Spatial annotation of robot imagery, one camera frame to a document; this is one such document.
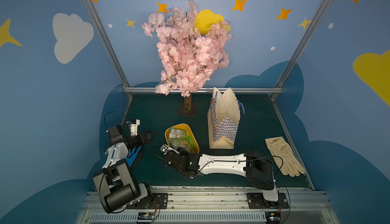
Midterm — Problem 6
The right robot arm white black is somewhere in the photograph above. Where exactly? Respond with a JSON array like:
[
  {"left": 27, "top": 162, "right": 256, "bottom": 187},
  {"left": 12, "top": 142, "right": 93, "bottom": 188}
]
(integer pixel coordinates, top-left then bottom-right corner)
[{"left": 159, "top": 144, "right": 279, "bottom": 203}]

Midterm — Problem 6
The aluminium back frame bar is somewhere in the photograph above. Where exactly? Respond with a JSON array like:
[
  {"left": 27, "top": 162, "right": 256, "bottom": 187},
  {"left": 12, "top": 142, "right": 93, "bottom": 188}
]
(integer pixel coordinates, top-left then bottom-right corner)
[{"left": 123, "top": 87, "right": 283, "bottom": 94}]

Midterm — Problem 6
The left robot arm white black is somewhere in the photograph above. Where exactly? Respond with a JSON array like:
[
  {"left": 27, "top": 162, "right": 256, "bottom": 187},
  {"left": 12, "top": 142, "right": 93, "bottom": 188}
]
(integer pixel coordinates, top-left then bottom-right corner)
[{"left": 93, "top": 124, "right": 156, "bottom": 214}]

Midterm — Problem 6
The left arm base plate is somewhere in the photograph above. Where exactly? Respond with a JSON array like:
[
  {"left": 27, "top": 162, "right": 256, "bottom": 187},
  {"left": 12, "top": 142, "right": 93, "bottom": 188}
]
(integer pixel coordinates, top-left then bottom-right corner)
[{"left": 127, "top": 193, "right": 169, "bottom": 210}]

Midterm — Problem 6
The blue checkered pretzel paper bag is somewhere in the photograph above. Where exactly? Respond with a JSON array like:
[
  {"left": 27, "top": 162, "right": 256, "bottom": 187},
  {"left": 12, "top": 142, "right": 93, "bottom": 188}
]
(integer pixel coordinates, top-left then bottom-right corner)
[{"left": 207, "top": 87, "right": 245, "bottom": 149}]

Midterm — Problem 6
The pink cherry blossom tree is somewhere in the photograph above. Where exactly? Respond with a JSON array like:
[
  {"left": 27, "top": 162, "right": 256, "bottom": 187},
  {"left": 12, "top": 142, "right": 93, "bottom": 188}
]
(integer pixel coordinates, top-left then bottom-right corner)
[{"left": 141, "top": 0, "right": 232, "bottom": 114}]

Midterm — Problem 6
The beige glove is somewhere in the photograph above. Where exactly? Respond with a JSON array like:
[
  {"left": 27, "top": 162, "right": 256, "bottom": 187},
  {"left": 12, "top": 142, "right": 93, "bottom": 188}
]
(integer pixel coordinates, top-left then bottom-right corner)
[{"left": 265, "top": 137, "right": 306, "bottom": 177}]

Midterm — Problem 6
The circuit board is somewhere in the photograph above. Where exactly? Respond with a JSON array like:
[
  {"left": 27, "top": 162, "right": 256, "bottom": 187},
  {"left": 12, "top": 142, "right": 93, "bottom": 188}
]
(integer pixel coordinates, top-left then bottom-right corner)
[
  {"left": 265, "top": 212, "right": 281, "bottom": 224},
  {"left": 137, "top": 212, "right": 155, "bottom": 221}
]

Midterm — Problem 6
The green condiment packet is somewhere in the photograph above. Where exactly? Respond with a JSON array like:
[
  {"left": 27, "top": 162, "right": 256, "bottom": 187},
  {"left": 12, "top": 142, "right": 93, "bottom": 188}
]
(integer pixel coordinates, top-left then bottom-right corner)
[{"left": 168, "top": 127, "right": 193, "bottom": 153}]

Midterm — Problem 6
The yellow plastic tray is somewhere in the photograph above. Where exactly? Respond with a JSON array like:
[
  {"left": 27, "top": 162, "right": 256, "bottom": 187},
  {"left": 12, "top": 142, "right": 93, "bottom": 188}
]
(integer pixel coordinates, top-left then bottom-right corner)
[{"left": 165, "top": 123, "right": 200, "bottom": 153}]

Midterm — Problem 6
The blue black work glove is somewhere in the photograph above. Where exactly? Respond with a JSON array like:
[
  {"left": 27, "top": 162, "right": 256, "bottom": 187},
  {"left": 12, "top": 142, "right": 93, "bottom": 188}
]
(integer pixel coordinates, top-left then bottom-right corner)
[{"left": 126, "top": 146, "right": 143, "bottom": 168}]

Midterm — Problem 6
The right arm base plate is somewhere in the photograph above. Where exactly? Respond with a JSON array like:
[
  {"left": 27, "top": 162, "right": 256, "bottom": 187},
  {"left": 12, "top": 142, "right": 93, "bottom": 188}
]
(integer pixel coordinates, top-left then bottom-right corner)
[{"left": 247, "top": 192, "right": 289, "bottom": 209}]

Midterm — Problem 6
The left circuit board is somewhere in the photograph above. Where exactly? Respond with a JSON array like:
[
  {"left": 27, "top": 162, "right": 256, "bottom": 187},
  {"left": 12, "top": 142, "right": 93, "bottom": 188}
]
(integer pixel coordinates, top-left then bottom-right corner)
[{"left": 137, "top": 212, "right": 155, "bottom": 221}]

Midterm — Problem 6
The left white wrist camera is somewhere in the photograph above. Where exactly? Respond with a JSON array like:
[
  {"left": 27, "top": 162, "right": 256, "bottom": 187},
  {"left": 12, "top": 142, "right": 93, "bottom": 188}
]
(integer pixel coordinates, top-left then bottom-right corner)
[{"left": 127, "top": 119, "right": 140, "bottom": 136}]

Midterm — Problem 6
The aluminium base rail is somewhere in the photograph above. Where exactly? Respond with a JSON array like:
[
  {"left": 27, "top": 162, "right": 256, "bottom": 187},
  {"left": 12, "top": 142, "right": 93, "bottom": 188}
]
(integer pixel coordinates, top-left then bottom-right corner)
[{"left": 76, "top": 186, "right": 339, "bottom": 224}]

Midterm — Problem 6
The right circuit board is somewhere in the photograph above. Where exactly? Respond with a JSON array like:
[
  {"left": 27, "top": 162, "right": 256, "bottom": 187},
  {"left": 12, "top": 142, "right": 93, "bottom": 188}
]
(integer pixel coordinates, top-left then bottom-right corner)
[{"left": 265, "top": 212, "right": 281, "bottom": 224}]

